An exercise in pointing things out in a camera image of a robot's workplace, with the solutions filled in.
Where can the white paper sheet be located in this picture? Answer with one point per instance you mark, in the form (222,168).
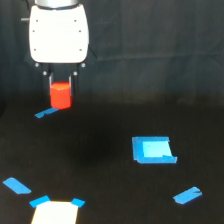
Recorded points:
(54,212)

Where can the red hexagonal block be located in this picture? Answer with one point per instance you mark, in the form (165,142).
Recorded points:
(60,97)

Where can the blue tape on paper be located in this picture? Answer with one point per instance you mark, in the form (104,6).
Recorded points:
(39,201)
(78,202)

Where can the blue tape on paper right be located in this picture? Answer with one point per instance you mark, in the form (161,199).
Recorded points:
(78,202)

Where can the light blue taped square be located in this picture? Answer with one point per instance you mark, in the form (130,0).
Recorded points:
(152,150)

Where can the blue tape on paper left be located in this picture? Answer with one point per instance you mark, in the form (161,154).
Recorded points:
(39,201)

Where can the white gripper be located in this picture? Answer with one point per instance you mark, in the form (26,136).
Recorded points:
(59,34)

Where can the blue tape strip back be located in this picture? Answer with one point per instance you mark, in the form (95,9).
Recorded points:
(45,112)

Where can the blue tape strip far left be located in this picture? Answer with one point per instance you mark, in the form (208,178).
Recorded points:
(16,186)

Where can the blue tape strip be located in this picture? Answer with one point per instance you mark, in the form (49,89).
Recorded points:
(16,186)
(187,195)
(45,112)

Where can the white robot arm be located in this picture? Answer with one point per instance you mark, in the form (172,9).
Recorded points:
(60,71)

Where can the blue tape strip right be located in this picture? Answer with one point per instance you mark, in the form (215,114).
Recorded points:
(187,195)

